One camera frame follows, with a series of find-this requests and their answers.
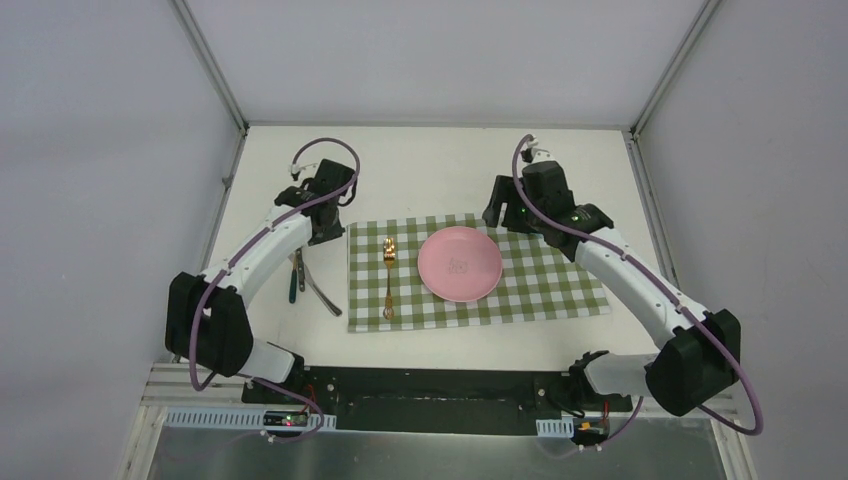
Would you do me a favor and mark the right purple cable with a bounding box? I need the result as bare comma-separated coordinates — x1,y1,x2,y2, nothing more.
511,133,765,452

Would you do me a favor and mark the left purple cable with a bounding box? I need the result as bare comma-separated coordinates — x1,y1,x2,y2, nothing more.
188,137,362,445

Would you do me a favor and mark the gold spoon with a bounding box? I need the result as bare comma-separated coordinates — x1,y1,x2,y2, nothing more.
295,248,306,292

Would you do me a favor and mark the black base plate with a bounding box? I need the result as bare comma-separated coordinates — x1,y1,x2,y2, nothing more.
283,366,633,436

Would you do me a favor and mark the pink plate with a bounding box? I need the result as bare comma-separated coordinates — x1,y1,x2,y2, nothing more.
417,226,503,303

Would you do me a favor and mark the gold fork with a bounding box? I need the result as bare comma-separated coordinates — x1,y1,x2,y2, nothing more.
383,237,397,320

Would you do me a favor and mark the purple cable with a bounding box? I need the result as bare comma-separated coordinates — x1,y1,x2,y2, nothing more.
188,137,362,445
511,133,765,452

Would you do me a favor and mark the green checkered cloth napkin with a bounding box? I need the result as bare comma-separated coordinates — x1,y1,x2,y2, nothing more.
346,213,611,333

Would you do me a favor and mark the aluminium frame rail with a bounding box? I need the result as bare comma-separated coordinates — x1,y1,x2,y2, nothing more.
141,363,245,407

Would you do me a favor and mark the silver knife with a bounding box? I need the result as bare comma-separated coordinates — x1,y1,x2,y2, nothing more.
303,265,343,317

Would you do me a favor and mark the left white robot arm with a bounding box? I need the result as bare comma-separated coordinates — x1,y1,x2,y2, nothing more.
165,159,355,405

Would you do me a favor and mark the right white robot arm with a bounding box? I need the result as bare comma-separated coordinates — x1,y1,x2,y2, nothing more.
482,161,741,416

